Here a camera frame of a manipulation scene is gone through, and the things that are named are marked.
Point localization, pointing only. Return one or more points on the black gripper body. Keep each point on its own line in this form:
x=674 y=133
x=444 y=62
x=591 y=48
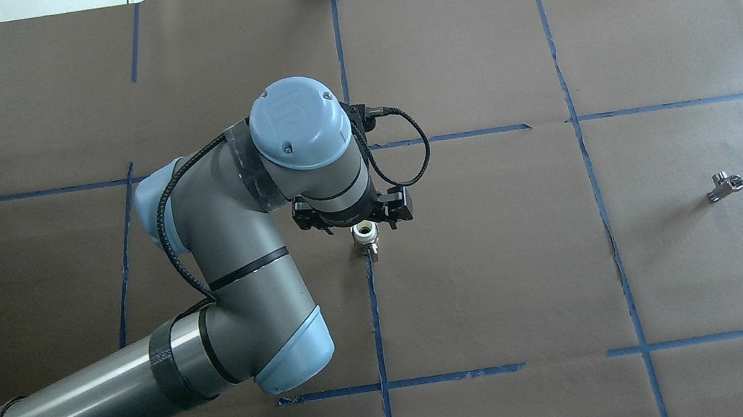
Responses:
x=395 y=206

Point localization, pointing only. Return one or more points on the chrome angle valve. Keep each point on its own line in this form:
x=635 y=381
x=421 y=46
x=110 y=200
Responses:
x=724 y=185

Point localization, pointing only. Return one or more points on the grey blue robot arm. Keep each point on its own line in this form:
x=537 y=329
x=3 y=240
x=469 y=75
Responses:
x=210 y=212

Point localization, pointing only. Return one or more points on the brown paper table cover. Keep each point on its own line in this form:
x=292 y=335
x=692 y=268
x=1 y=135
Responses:
x=564 y=260

